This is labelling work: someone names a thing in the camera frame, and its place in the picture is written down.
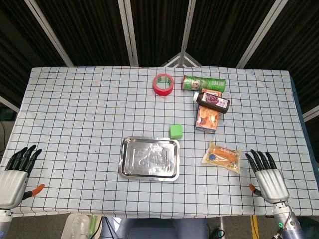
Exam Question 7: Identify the orange juice carton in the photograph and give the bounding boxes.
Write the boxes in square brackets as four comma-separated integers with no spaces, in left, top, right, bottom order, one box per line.
[194,88,222,134]

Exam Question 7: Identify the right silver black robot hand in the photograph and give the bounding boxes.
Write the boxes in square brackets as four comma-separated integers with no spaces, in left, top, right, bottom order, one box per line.
[245,149,290,204]

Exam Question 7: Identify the dark grape juice bottle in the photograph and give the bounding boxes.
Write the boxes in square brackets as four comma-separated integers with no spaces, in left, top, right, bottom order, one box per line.
[192,91,231,115]

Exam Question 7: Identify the white metal frame stand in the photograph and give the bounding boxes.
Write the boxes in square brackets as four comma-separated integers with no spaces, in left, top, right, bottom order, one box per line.
[160,51,203,68]

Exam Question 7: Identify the red tape roll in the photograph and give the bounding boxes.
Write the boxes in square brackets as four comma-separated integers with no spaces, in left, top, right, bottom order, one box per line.
[153,73,175,96]

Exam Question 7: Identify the yellow snack packet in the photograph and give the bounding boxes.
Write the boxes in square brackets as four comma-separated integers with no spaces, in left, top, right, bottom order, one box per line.
[201,141,242,174]

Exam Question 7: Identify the green chips can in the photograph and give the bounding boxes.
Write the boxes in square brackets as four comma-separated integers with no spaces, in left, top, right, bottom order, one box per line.
[182,75,226,93]

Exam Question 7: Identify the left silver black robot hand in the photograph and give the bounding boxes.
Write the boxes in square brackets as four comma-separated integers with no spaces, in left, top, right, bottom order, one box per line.
[0,144,45,209]

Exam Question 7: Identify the silver metal tray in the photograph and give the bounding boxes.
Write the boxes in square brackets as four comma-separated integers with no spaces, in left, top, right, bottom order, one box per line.
[118,136,181,182]

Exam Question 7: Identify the clear plastic bottle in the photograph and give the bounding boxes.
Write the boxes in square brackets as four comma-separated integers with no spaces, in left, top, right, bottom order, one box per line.
[61,213,90,239]

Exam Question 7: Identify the green cube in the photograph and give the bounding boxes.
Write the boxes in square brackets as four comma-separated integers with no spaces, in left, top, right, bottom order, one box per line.
[169,124,183,139]

